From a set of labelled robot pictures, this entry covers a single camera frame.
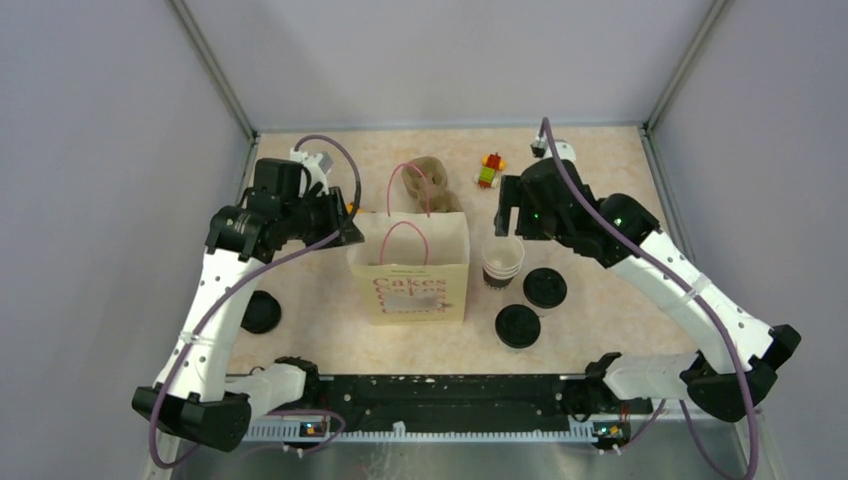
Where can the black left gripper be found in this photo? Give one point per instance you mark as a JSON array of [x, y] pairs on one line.
[[334, 206]]

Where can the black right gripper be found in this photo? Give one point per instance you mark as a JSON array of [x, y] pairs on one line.
[[514, 194]]

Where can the stack of paper cups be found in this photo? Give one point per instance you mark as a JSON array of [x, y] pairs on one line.
[[502, 260]]

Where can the kraft pink paper bag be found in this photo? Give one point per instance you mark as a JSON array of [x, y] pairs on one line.
[[412, 268]]

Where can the brown cardboard cup carrier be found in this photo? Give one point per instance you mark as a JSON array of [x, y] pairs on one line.
[[427, 183]]

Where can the black cup lid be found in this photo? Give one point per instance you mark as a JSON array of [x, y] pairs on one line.
[[545, 288], [517, 326]]

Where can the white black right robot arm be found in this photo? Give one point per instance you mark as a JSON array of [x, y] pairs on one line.
[[737, 357]]

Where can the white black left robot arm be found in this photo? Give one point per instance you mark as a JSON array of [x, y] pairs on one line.
[[191, 398]]

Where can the red green toy brick car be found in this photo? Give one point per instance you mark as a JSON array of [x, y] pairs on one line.
[[491, 169]]

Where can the stack of black lids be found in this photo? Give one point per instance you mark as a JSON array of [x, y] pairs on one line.
[[263, 313]]

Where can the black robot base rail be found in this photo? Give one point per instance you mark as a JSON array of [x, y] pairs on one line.
[[549, 393]]

